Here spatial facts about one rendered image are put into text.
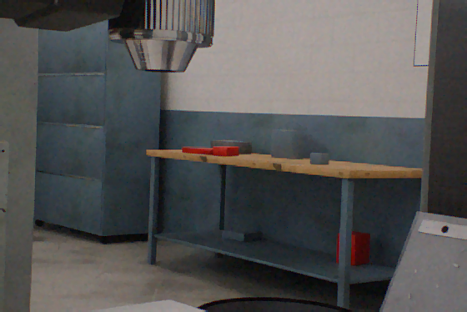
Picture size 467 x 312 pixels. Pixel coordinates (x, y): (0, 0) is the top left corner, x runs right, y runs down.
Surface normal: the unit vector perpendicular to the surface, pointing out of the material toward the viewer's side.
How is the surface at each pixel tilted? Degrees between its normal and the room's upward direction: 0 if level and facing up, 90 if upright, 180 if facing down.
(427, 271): 64
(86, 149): 90
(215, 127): 90
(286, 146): 90
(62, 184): 90
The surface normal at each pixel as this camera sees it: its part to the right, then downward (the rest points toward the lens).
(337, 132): -0.79, 0.00
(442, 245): -0.69, -0.44
